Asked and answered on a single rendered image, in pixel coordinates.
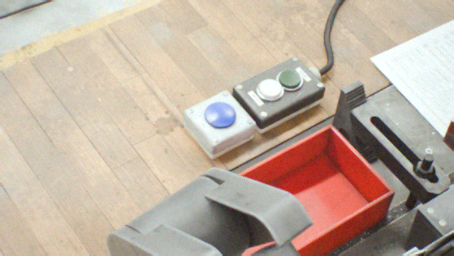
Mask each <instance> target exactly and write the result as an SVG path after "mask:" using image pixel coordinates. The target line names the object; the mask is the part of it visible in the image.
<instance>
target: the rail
mask: <svg viewBox="0 0 454 256"><path fill-rule="evenodd" d="M453 237H454V229H453V230H452V231H451V232H449V233H448V234H446V235H445V236H442V237H441V238H440V239H438V240H437V241H435V242H433V243H431V244H430V245H428V246H427V247H426V248H425V249H422V250H423V251H424V253H425V255H424V256H426V255H428V254H429V253H430V252H431V251H432V250H435V249H436V248H438V247H440V246H441V245H442V244H443V243H446V242H447V241H449V240H450V239H451V238H453Z"/></svg>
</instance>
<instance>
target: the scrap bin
mask: <svg viewBox="0 0 454 256"><path fill-rule="evenodd" d="M238 175H241V176H243V177H247V178H249V179H251V180H256V181H259V182H262V183H263V184H266V185H269V186H274V187H276V188H278V189H281V190H284V191H286V192H289V193H290V194H292V195H294V196H295V197H296V199H297V200H299V201H300V202H301V204H302V206H303V207H304V208H305V210H306V212H307V213H308V214H309V215H310V218H311V220H313V223H314V224H313V225H312V226H311V227H309V228H308V229H307V230H306V231H304V232H303V233H301V234H300V235H298V236H297V237H296V238H295V239H293V240H292V243H293V245H294V246H295V247H296V250H297V252H298V253H299V254H300V255H301V256H325V255H326V254H330V253H331V252H332V251H333V250H335V249H337V247H341V246H342V245H343V244H344V243H346V242H348V241H350V240H352V239H354V238H355V237H357V236H358V235H359V234H362V233H364V232H365V231H366V230H367V229H369V228H372V227H373V226H375V225H376V224H377V223H379V222H380V221H383V220H385V217H386V215H387V213H388V210H389V207H390V206H391V204H392V199H393V196H394V194H395V193H396V192H395V191H394V189H393V188H392V187H391V186H390V185H389V184H388V183H387V182H386V181H385V180H384V179H383V178H382V177H381V176H380V175H379V174H378V173H377V172H376V171H375V170H374V169H373V168H372V167H371V166H370V164H369V163H368V162H367V161H366V160H364V159H363V157H362V156H361V155H360V154H359V153H358V152H357V150H356V149H355V148H354V147H352V146H351V145H350V144H349V141H347V140H346V139H345V138H344V137H343V135H342V134H340V133H339V132H338V131H337V129H336V127H334V126H333V125H332V124H330V125H329V126H326V127H324V128H323V129H321V130H318V131H316V133H314V134H310V135H309V136H308V137H306V138H304V139H303V140H301V141H298V142H296V143H295V144H293V145H291V146H289V147H287V148H285V149H283V150H282V151H280V152H278V153H276V154H274V155H272V156H270V157H269V158H267V159H266V160H263V161H261V162H259V163H258V164H256V165H255V166H253V167H249V168H248V169H246V170H245V171H243V172H242V173H238ZM274 243H276V242H275V241H272V242H269V243H267V244H263V245H259V246H254V247H251V248H249V249H246V250H245V252H244V253H242V255H241V256H250V254H252V253H254V252H256V250H259V249H260V248H262V247H263V246H268V245H271V244H274Z"/></svg>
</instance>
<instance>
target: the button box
mask: <svg viewBox="0 0 454 256"><path fill-rule="evenodd" d="M343 1H344V0H336V1H335V3H334V5H333V7H332V9H331V10H330V15H329V16H328V21H327V22H326V26H325V29H324V34H323V44H324V48H325V49H326V54H327V57H328V63H327V65H326V66H325V67H323V68H321V69H320V70H317V69H316V68H314V67H310V68H307V67H306V66H305V65H304V64H303V63H302V62H301V61H300V60H299V59H298V58H297V57H292V58H290V59H289V60H287V61H285V62H282V63H280V64H278V65H276V66H274V67H273V68H269V69H268V70H266V71H263V72H262V73H260V74H258V75H255V76H253V77H251V78H249V79H248V80H246V81H244V82H241V83H239V84H237V85H236V86H234V87H233V93H232V97H233V98H234V99H235V100H236V101H237V102H238V103H239V104H240V105H241V106H242V108H243V109H244V110H245V111H246V112H247V113H248V114H249V116H250V117H251V118H252V119H253V121H255V129H256V130H257V131H258V132H259V133H260V134H263V133H264V132H266V131H268V130H270V129H271V128H273V127H276V126H278V125H280V124H281V123H282V122H285V121H288V120H289V119H291V118H292V117H295V116H296V115H298V114H301V113H303V112H305V111H306V110H308V109H309V108H313V107H315V106H316V105H318V104H320V103H321V102H322V101H323V95H324V93H325V89H326V87H325V86H324V85H323V83H322V78H321V76H322V75H325V74H327V73H328V72H329V71H330V69H331V68H332V67H333V64H334V57H333V52H332V47H331V45H330V32H331V28H332V23H333V21H334V19H335V16H336V13H337V10H338V8H339V7H340V5H341V3H342V2H343ZM283 70H295V71H296V72H297V73H299V74H300V75H301V78H302V81H301V83H300V85H299V86H298V87H296V88H285V87H282V85H281V87H282V91H281V95H279V96H278V97H276V98H274V99H269V98H266V97H264V96H263V95H261V94H260V93H259V85H260V84H261V83H262V82H263V81H264V80H268V79H271V80H275V81H276V82H278V83H279V81H278V80H279V75H280V74H281V72H282V71H283Z"/></svg>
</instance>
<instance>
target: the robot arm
mask: <svg viewBox="0 0 454 256"><path fill-rule="evenodd" d="M313 224H314V223H313V220H311V218H310V215H309V214H308V213H307V212H306V210H305V208H304V207H303V206H302V204H301V202H300V201H299V200H297V199H296V197H295V196H294V195H292V194H290V193H289V192H286V191H284V190H281V189H278V188H276V187H274V186H269V185H266V184H263V183H262V182H259V181H256V180H251V179H249V178H247V177H243V176H241V175H238V174H236V173H231V172H229V171H226V170H224V169H220V168H217V167H212V168H210V169H209V170H208V171H207V172H205V173H202V174H201V175H199V176H198V177H197V178H196V179H195V180H193V181H191V182H190V183H189V184H188V185H186V186H183V187H182V188H181V189H180V190H178V191H176V193H174V194H171V195H170V196H169V197H168V198H166V199H165V200H162V201H161V202H159V203H158V204H157V205H156V206H154V207H151V208H150V209H149V210H148V211H146V212H144V213H143V214H141V215H139V216H138V217H136V219H134V220H132V221H130V222H129V223H128V224H126V225H124V226H122V227H120V228H118V229H116V231H114V232H113V233H110V234H109V235H108V238H107V243H108V247H109V253H110V256H241V255H242V253H244V252H245V250H246V249H249V248H251V247H254V246H259V245H263V244H267V243H269V242H272V241H275V242H276V243H274V244H271V245H268V246H263V247H262V248H260V249H259V250H256V252H254V253H252V254H250V256H301V255H300V254H299V253H298V252H297V250H296V247H295V246H294V245H293V243H292V240H293V239H295V238H296V237H297V236H298V235H300V234H301V233H303V232H304V231H306V230H307V229H308V228H309V227H311V226H312V225H313Z"/></svg>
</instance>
